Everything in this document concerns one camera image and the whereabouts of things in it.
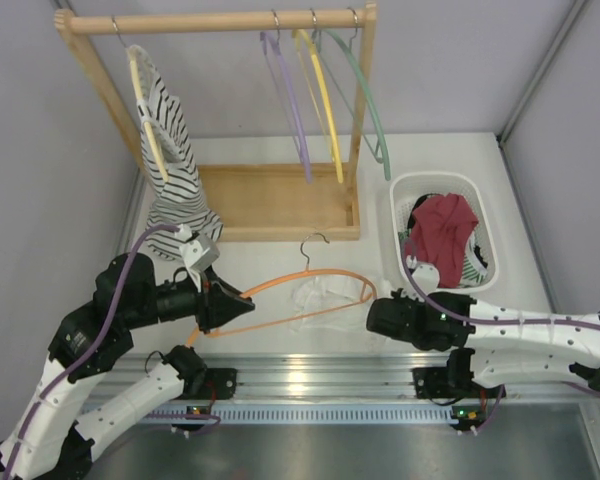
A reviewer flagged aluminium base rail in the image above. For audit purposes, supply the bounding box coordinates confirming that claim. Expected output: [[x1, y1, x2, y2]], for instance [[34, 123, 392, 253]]
[[99, 352, 600, 401]]

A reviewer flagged wooden clothes rack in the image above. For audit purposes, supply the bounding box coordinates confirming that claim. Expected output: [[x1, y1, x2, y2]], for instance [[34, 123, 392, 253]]
[[54, 2, 377, 242]]

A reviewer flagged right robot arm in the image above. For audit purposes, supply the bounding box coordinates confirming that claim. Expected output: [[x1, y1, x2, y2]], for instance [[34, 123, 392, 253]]
[[366, 291, 600, 397]]

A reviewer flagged purple plastic hanger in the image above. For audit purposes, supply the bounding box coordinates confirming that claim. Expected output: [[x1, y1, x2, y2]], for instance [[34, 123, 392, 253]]
[[259, 31, 312, 184]]

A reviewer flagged red garment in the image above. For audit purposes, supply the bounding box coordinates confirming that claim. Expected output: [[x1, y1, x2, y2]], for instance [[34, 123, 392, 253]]
[[409, 193, 479, 289]]

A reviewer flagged yellow plastic hanger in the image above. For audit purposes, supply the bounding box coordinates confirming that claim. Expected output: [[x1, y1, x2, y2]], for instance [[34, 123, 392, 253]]
[[291, 29, 344, 184]]

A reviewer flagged grey slotted cable duct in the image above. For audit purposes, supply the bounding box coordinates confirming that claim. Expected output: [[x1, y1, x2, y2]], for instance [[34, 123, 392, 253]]
[[79, 403, 486, 425]]

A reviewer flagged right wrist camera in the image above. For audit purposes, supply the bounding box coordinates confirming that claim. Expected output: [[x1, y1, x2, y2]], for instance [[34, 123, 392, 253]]
[[405, 256, 440, 294]]

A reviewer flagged cream plastic hanger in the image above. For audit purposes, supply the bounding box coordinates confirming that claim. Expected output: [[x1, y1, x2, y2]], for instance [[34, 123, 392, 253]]
[[126, 47, 169, 182]]

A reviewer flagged black white striped tank top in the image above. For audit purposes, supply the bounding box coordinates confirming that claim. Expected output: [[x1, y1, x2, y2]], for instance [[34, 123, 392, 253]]
[[130, 45, 224, 241]]

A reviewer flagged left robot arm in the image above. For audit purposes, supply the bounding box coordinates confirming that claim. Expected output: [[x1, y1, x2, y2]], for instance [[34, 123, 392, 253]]
[[0, 254, 255, 479]]

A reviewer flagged orange plastic hanger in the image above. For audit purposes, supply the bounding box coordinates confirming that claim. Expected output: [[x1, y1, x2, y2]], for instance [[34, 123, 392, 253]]
[[184, 232, 375, 346]]

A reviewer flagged white perforated laundry basket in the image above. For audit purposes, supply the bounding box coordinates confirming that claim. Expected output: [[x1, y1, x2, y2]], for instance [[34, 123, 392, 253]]
[[388, 171, 499, 294]]

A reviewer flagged green plastic hanger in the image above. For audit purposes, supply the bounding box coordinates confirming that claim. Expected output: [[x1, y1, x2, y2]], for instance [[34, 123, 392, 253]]
[[316, 29, 392, 181]]

